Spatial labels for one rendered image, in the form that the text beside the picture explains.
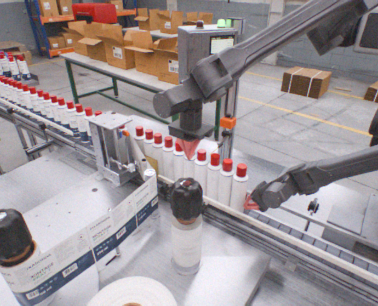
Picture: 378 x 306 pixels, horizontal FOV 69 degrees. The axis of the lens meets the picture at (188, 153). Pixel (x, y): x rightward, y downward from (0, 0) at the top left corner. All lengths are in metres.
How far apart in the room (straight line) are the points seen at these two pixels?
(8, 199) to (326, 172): 1.19
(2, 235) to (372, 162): 0.81
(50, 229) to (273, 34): 0.90
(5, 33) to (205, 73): 7.85
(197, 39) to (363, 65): 5.56
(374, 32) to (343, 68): 5.19
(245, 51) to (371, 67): 5.71
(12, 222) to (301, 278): 0.79
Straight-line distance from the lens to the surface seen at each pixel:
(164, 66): 2.68
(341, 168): 0.77
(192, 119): 0.66
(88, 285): 0.87
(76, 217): 1.08
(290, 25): 0.64
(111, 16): 6.43
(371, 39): 1.22
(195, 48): 0.88
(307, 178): 0.83
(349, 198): 1.33
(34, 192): 1.36
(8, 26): 8.34
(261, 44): 0.62
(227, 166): 0.92
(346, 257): 1.02
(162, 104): 0.60
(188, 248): 0.77
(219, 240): 0.94
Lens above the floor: 1.59
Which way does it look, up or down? 32 degrees down
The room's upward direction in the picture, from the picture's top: straight up
